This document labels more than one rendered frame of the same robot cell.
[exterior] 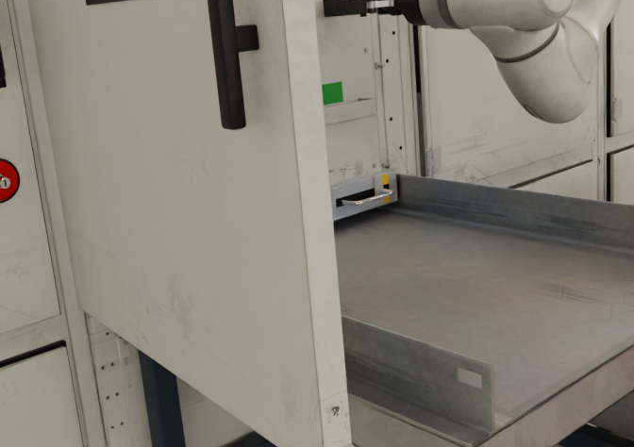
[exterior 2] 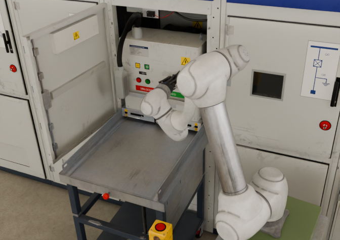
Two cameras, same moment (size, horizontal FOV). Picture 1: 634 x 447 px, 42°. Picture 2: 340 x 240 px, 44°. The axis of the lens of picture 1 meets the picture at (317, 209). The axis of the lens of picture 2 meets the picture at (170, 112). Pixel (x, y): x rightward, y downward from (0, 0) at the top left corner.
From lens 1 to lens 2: 225 cm
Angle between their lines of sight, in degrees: 61
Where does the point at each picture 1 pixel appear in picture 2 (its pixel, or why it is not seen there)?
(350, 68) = not seen: hidden behind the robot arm
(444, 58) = (234, 99)
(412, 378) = (73, 161)
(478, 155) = (248, 134)
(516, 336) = (106, 171)
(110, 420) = not seen: hidden behind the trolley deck
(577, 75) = (168, 131)
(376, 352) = (78, 154)
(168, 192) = (73, 108)
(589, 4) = (179, 115)
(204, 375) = (74, 139)
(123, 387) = not seen: hidden behind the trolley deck
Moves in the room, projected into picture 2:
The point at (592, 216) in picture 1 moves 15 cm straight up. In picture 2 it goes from (175, 167) to (175, 144)
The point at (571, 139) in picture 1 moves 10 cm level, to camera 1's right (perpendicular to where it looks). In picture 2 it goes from (310, 151) to (323, 160)
